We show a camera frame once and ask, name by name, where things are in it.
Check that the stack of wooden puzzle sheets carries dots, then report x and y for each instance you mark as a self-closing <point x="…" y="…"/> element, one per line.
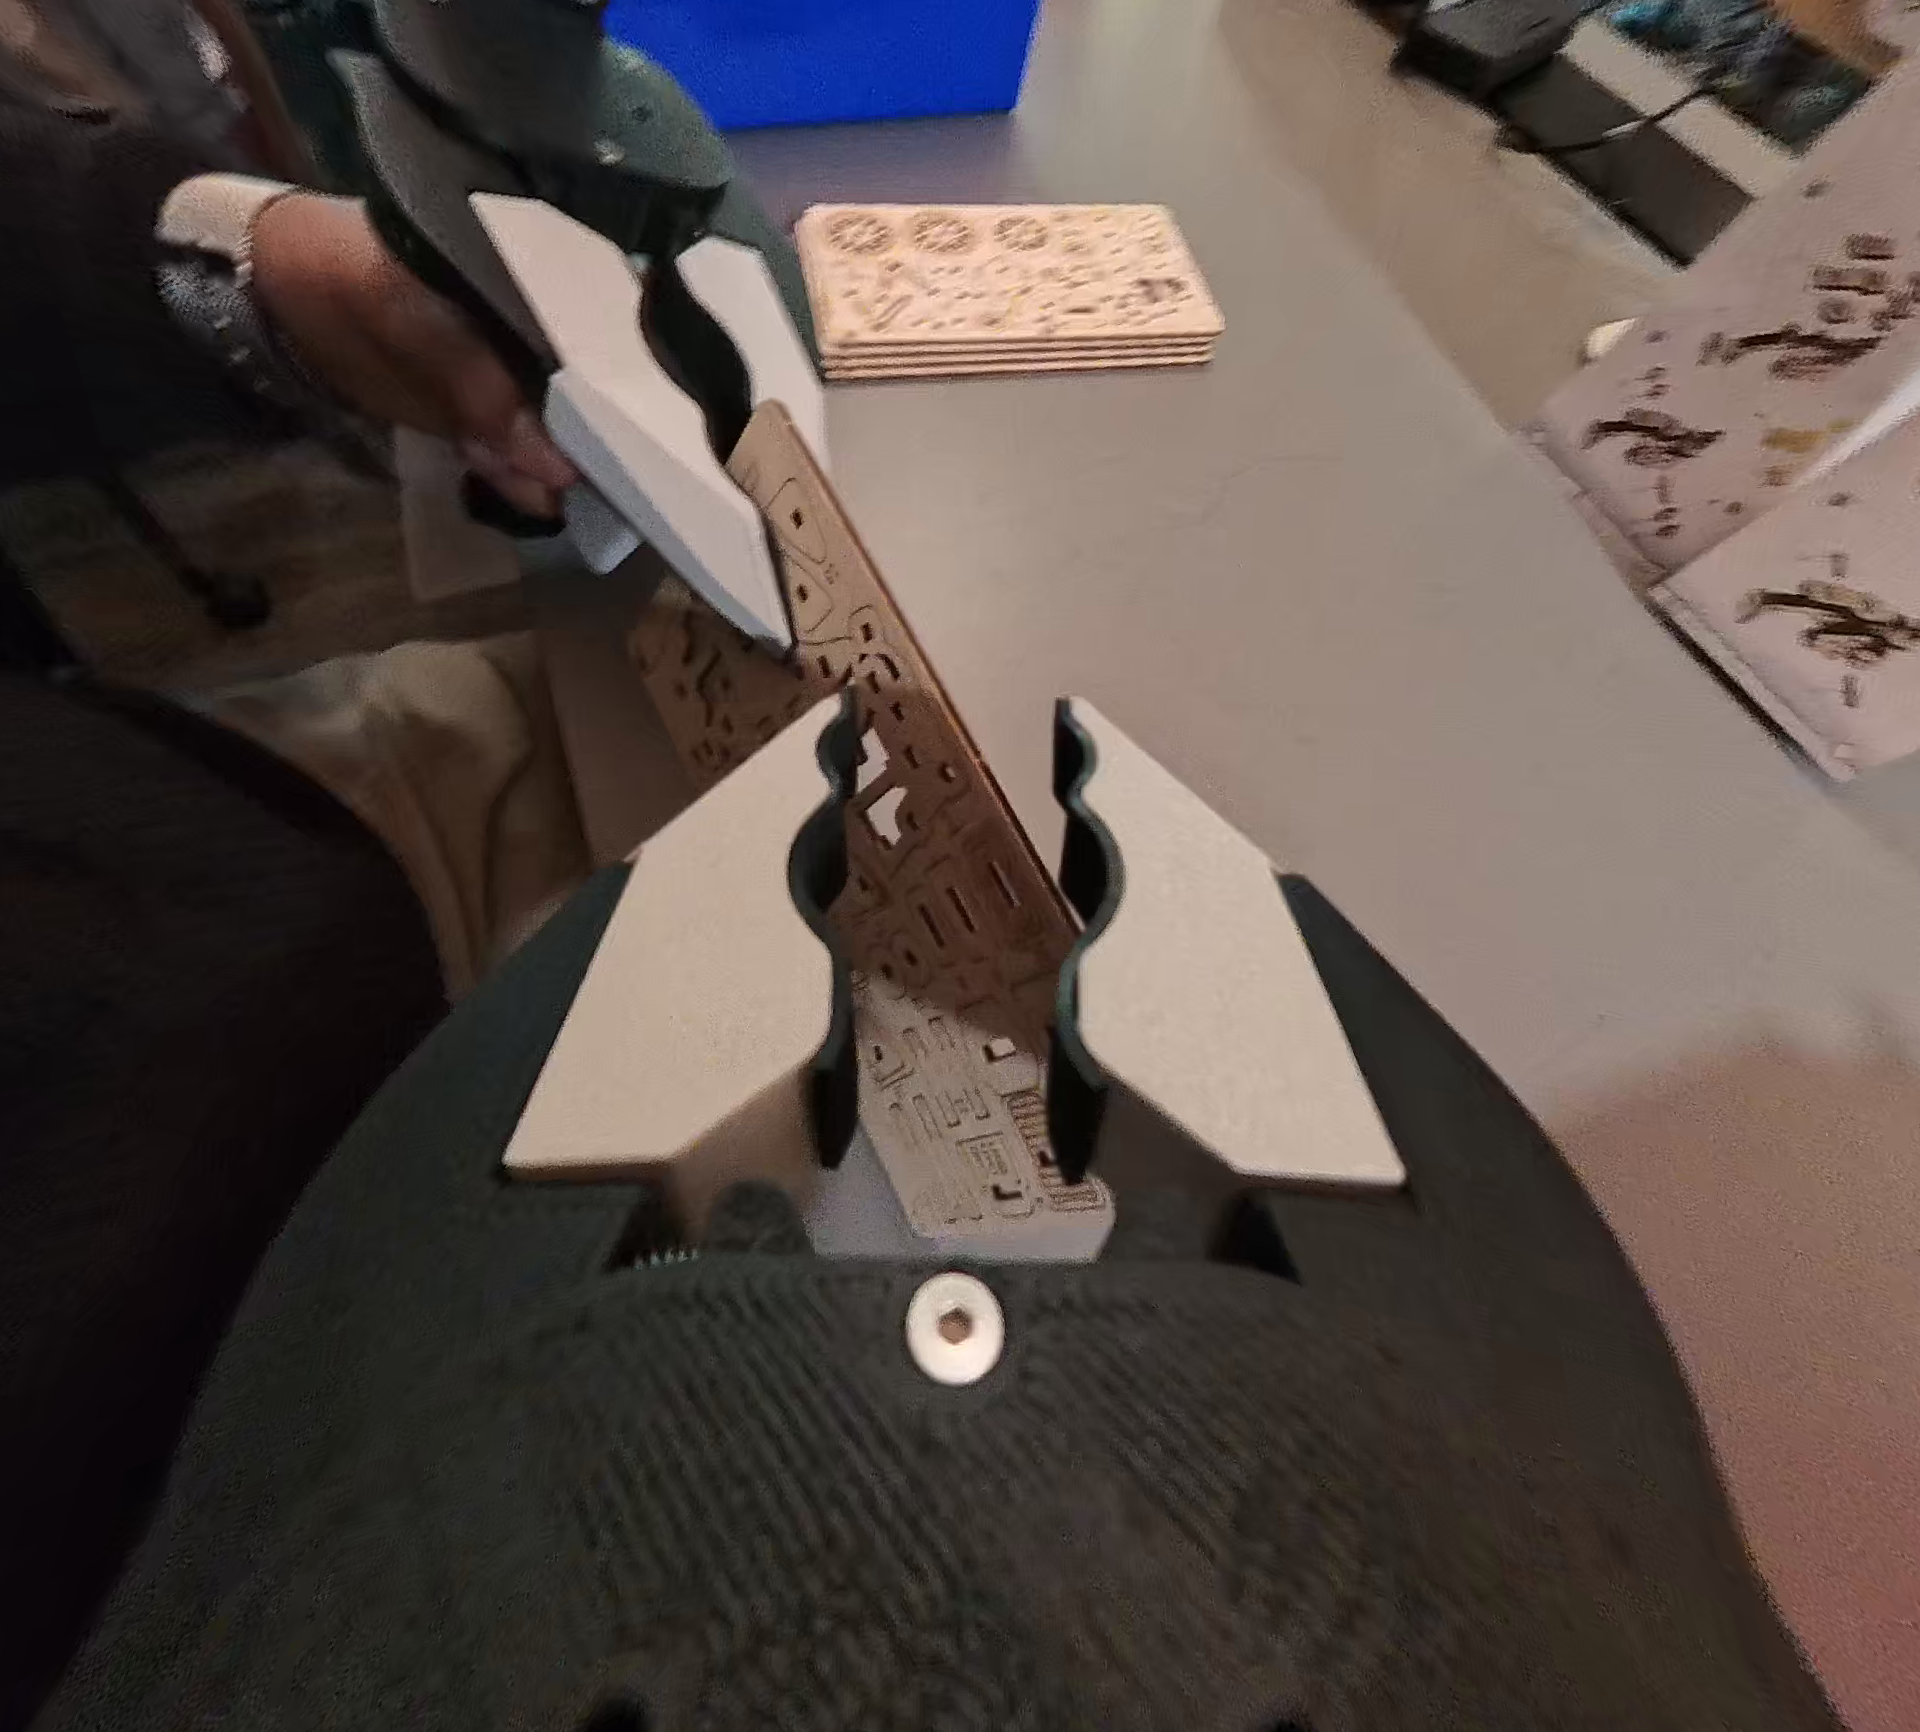
<point x="1005" y="276"/>

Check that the grey desk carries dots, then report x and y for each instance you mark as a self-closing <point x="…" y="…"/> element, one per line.
<point x="1275" y="563"/>

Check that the person's black sweater torso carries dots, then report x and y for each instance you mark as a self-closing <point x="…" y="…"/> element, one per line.
<point x="151" y="1013"/>

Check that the person's left forearm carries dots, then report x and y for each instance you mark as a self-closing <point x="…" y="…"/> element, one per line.
<point x="91" y="262"/>

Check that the perforated wooden puzzle sheet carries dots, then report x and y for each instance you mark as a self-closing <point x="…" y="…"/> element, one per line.
<point x="975" y="966"/>

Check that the black battery charger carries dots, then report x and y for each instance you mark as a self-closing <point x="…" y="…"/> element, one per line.
<point x="1484" y="37"/>

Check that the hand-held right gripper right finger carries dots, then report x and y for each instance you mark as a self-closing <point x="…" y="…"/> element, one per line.
<point x="1231" y="996"/>

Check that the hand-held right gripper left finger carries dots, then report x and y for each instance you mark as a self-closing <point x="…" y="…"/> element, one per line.
<point x="675" y="996"/>

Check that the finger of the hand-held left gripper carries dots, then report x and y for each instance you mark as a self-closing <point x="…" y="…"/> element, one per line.
<point x="631" y="442"/>
<point x="772" y="330"/>

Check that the printed instruction booklet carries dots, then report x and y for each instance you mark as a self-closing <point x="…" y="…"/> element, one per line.
<point x="1724" y="442"/>

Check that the person's left hand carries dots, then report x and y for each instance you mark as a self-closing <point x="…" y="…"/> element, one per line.
<point x="391" y="352"/>

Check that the long black box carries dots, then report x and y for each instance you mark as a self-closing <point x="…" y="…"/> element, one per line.
<point x="1620" y="134"/>

